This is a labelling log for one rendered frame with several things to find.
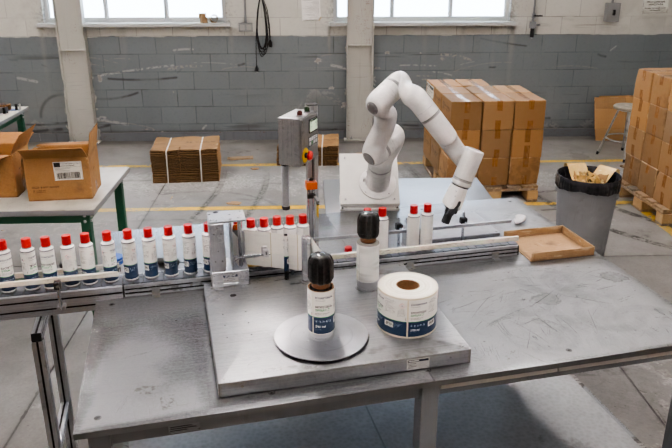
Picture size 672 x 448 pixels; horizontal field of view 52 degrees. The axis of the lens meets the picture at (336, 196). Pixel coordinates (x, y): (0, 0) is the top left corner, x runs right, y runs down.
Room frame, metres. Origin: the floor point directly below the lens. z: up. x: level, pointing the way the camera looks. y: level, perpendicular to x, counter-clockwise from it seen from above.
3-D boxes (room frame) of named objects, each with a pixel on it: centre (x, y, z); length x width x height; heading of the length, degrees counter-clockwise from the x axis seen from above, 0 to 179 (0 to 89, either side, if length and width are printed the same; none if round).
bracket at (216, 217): (2.41, 0.41, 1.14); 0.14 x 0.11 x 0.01; 104
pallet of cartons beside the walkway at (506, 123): (6.34, -1.34, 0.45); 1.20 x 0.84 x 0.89; 4
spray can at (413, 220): (2.69, -0.32, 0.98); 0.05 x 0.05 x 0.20
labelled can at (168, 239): (2.46, 0.64, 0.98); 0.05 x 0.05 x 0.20
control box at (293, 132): (2.67, 0.15, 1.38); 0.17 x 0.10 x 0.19; 159
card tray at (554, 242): (2.85, -0.95, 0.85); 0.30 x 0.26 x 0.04; 104
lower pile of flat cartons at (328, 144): (7.13, 0.29, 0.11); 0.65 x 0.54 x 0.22; 90
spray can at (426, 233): (2.71, -0.38, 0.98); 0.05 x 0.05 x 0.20
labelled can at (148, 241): (2.44, 0.72, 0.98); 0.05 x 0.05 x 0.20
